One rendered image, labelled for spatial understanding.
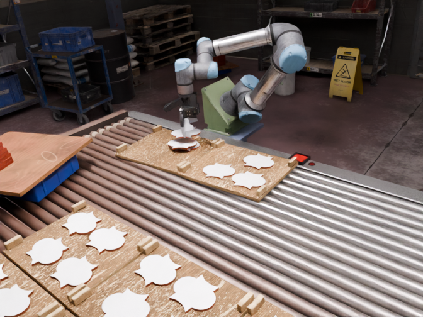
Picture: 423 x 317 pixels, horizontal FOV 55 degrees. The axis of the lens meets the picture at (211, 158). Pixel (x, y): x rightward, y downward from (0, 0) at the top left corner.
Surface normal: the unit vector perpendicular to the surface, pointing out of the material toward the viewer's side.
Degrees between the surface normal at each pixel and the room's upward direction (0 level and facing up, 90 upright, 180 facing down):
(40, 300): 0
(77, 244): 0
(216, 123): 90
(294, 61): 115
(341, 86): 78
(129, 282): 0
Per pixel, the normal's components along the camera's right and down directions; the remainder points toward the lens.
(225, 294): -0.07, -0.88
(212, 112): -0.61, 0.40
